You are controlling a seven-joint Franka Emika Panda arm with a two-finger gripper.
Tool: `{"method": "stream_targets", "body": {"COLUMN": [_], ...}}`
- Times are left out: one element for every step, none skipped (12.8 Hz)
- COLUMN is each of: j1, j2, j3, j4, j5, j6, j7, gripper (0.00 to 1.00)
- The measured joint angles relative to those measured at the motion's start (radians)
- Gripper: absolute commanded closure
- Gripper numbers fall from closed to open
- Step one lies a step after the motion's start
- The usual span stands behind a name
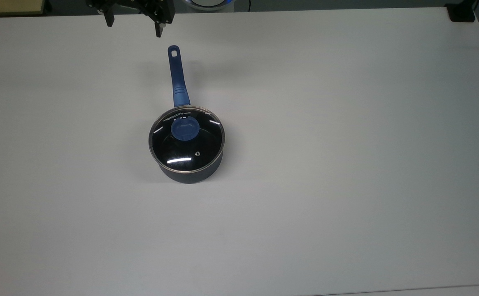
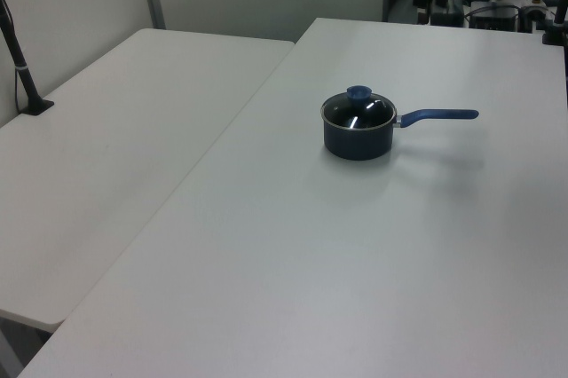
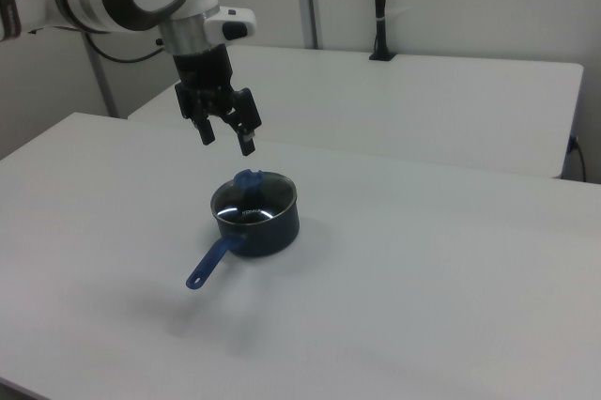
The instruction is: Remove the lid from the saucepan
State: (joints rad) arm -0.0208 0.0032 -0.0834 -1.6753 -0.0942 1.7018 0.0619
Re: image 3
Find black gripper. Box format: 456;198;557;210
172;44;263;158

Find glass lid with blue knob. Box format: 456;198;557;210
210;168;299;225

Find dark blue saucepan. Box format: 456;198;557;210
184;173;301;292

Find white side table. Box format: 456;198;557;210
126;44;585;180

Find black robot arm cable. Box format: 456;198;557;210
83;32;166;64

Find black cable with blue plug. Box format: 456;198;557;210
566;133;589;183

